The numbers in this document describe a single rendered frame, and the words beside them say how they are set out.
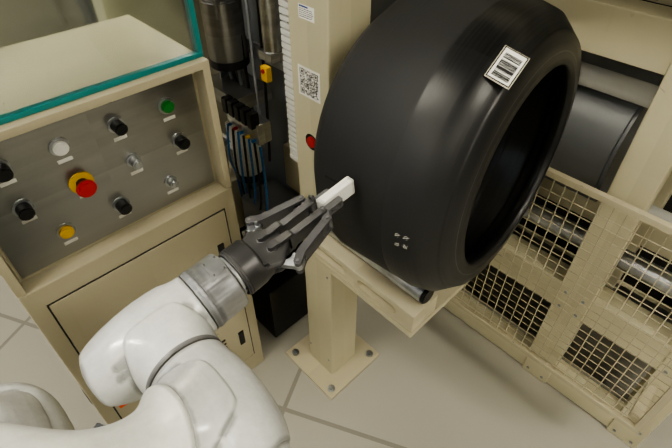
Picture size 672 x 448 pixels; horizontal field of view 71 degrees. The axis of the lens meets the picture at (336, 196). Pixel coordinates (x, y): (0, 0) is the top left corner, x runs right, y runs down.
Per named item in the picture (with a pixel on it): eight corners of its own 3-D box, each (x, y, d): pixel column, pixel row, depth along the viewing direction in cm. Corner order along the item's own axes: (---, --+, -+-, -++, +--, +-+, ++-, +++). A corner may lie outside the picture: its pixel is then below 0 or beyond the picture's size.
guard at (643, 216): (400, 265, 187) (421, 111, 141) (403, 263, 188) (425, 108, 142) (637, 435, 138) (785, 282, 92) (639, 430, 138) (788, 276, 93)
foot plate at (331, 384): (285, 353, 191) (285, 350, 189) (333, 314, 205) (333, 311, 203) (331, 400, 176) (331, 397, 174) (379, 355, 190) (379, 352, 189)
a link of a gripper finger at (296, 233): (263, 244, 67) (269, 249, 66) (322, 201, 72) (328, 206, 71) (269, 260, 70) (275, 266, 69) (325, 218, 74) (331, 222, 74)
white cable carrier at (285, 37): (289, 157, 131) (275, -25, 100) (303, 150, 134) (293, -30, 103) (300, 164, 129) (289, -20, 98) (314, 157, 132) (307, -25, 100)
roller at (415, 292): (328, 211, 123) (318, 226, 123) (320, 206, 119) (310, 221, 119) (437, 289, 104) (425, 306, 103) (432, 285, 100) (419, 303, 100)
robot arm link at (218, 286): (169, 264, 63) (206, 237, 65) (191, 300, 69) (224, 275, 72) (206, 305, 58) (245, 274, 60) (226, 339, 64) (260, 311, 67)
